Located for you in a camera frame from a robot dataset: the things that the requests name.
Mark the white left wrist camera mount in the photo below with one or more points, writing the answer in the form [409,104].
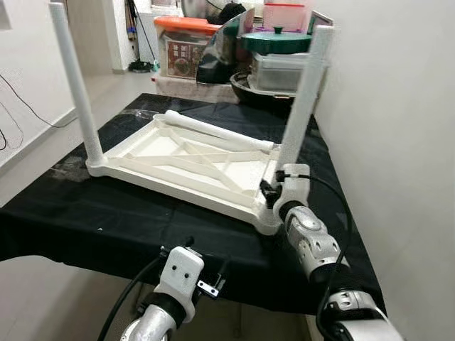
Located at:
[179,277]

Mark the grey framed picture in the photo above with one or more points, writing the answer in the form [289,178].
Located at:
[320,21]

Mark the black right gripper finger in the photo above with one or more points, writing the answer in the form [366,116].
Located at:
[265,188]

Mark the clear plastic storage box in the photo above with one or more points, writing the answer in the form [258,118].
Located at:
[277,71]

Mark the beige patterned cloth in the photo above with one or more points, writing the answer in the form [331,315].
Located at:
[192,89]

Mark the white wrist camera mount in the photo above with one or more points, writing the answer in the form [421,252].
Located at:
[179,277]
[293,185]

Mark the black round pan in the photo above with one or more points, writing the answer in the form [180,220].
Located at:
[256,96]

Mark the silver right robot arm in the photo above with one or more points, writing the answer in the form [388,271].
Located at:
[313,241]

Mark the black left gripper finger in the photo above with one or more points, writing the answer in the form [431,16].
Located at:
[224,270]
[188,243]

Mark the clear tape strip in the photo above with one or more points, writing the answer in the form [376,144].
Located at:
[151,115]

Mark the white cabinet appliance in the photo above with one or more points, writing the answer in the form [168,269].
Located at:
[148,35]

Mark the black tablecloth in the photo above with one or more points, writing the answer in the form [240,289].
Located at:
[106,220]

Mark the clear tape patch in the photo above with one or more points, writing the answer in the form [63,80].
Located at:
[70,165]

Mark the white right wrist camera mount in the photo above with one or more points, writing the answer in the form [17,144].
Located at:
[293,185]

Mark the white plastic children table top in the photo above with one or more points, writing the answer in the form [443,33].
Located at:
[185,170]

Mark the pink translucent box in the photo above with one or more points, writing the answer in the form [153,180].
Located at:
[284,15]

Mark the green round pot lid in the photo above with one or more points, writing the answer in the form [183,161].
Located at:
[274,42]

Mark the black floor gadget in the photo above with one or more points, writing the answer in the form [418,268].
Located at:
[142,67]

